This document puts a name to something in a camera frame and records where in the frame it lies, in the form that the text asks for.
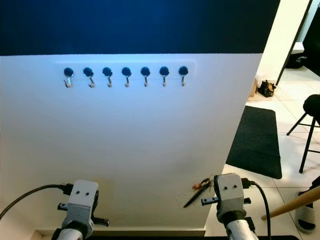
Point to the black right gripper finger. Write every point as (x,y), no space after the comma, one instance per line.
(197,196)

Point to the key bunch with brown charm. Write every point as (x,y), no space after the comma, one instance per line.
(200,185)

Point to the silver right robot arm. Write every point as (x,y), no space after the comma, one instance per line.
(240,232)

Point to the blue knob metal hook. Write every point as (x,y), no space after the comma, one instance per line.
(68,72)
(145,70)
(183,70)
(107,71)
(164,70)
(126,71)
(88,71)

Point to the black floor mat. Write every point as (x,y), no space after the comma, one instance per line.
(255,142)

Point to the wooden stick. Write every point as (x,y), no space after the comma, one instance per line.
(295,201)

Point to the grey slipper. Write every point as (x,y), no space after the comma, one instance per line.
(307,215)

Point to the brown bag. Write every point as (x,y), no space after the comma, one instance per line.
(266,89)

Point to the black stool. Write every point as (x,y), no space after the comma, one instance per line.
(312,105)

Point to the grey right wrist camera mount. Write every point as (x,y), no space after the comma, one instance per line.
(230,195)

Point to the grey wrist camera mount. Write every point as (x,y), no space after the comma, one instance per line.
(230,195)
(82,200)

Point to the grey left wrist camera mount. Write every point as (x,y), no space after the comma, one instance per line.
(82,200)

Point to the white hook rail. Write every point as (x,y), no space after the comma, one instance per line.
(80,65)

